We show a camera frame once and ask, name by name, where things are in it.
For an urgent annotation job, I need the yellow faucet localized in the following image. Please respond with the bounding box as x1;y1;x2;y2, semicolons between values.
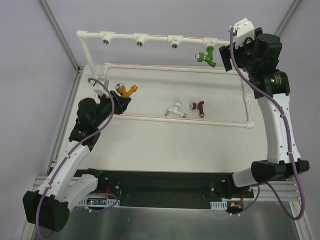
115;83;138;98

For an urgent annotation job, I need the white pipe frame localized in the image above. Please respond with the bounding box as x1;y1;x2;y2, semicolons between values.
76;30;254;129

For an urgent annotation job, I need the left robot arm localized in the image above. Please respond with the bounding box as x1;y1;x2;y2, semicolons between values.
22;90;132;232

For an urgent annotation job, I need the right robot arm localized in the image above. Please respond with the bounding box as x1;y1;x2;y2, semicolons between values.
219;26;310;198

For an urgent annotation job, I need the green faucet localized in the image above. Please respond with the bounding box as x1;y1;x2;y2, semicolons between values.
195;46;216;68

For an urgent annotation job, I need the white faucet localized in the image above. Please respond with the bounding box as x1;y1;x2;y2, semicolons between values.
164;101;187;118

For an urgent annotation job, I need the dark red faucet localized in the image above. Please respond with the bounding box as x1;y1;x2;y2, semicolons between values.
189;101;205;118

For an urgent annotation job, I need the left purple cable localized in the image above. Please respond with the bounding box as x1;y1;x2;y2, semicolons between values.
34;78;116;238

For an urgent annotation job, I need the purple cable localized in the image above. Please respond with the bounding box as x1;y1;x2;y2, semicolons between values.
229;26;306;221
34;78;116;238

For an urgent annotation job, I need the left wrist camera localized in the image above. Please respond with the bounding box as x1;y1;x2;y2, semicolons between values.
87;78;110;97

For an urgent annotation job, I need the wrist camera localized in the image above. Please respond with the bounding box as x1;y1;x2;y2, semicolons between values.
229;18;255;49
87;78;110;97

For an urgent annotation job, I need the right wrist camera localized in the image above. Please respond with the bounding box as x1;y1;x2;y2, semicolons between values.
229;18;255;49

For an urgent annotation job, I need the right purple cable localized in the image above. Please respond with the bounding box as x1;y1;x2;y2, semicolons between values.
229;26;306;221

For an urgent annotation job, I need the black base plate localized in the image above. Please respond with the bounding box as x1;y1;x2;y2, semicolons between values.
74;168;260;208

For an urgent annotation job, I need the left cable duct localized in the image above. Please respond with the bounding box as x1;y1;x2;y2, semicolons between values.
76;197;120;208

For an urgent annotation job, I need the cable duct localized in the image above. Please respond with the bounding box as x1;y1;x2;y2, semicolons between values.
210;200;244;211
76;197;120;208

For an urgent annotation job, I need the right cable duct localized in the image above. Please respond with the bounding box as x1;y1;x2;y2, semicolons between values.
210;200;244;211

